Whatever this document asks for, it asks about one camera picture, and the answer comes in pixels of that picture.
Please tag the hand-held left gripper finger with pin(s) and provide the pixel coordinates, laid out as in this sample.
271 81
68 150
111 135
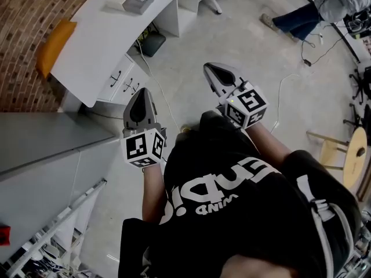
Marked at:
127 111
152 111

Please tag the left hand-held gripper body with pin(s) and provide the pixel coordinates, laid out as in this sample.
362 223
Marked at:
143 149

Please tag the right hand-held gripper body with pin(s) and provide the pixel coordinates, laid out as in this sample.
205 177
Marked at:
246 106

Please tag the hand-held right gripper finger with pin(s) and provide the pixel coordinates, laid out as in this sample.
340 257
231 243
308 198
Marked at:
232 71
213 82

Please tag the person's right forearm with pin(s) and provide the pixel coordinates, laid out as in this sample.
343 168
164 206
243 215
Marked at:
266 143

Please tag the person's left forearm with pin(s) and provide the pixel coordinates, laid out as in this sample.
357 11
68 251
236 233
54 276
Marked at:
152 193

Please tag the white drawer cabinet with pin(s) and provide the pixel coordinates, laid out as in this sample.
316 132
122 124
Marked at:
121 80

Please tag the person's right shoe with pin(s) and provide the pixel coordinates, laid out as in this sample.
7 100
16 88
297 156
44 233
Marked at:
185 129

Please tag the dark green bag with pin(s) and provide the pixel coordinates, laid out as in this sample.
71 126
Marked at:
155 43

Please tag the grey cabinet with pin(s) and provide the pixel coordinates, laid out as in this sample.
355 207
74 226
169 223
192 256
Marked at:
43 143

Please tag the person's black printed t-shirt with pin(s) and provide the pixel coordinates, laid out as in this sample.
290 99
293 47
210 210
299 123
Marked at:
232 198

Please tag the small white adapter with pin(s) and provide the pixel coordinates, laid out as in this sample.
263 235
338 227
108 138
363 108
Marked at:
320 38

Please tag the wooden stool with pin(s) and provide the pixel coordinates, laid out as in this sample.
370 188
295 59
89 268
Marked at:
330 152

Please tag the orange cushion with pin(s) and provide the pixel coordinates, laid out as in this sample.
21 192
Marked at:
53 48

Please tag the black office chair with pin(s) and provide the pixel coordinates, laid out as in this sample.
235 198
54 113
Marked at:
360 84
358 117

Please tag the white shelf rack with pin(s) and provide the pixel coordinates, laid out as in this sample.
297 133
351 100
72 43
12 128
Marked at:
58 224

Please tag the black equipment backpack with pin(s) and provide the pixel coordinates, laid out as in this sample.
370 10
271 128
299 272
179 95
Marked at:
359 22

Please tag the small red object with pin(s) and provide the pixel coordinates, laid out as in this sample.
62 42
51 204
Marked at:
4 235

